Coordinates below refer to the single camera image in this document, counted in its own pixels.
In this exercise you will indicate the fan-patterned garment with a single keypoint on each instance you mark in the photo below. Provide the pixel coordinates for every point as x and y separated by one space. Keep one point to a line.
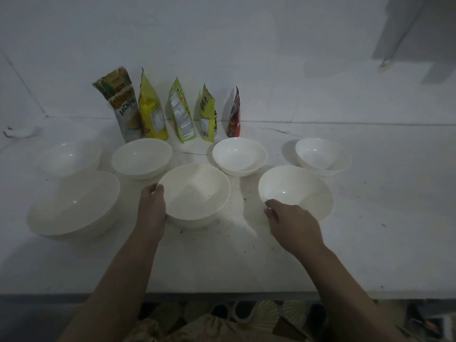
221 322

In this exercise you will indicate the large white bowl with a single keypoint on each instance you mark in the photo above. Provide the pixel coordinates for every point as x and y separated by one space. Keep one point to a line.
74 206

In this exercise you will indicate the person's right hand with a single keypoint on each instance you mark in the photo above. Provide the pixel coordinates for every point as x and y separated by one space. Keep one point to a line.
295 227

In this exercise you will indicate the medium white bowl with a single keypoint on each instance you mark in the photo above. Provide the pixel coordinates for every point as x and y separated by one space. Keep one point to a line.
197 195
299 185

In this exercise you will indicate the person's left hand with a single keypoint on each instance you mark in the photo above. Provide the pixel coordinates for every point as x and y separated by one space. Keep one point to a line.
151 213

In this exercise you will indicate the light green snack bag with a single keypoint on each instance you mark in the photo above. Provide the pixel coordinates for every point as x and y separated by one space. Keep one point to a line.
181 113

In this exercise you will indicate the green and white chips bag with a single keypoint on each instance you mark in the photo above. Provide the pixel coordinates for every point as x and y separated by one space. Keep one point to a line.
123 106

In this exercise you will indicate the red snack bag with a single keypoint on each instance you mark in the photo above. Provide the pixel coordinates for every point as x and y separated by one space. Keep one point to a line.
234 119

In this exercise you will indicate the yellow-green snack bag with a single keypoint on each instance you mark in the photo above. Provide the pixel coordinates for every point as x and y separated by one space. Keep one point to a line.
207 115

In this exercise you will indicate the person's left thumb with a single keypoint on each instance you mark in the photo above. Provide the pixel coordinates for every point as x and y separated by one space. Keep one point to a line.
162 201

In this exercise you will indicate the person's right forearm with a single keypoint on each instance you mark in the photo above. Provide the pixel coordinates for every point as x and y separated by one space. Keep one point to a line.
349 299

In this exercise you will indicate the person's right thumb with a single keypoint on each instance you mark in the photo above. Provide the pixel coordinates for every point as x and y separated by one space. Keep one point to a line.
271 215

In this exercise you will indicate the yellow snack bag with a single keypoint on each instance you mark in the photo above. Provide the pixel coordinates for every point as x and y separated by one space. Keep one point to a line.
152 113

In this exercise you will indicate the small white bowl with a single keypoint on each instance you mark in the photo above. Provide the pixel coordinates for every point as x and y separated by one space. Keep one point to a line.
71 158
239 154
141 158
322 154

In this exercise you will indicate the dark clutter with orange part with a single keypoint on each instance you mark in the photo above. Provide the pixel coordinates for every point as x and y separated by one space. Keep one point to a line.
429 322

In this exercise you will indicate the person's left forearm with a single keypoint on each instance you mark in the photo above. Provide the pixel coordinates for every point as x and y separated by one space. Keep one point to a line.
114 288

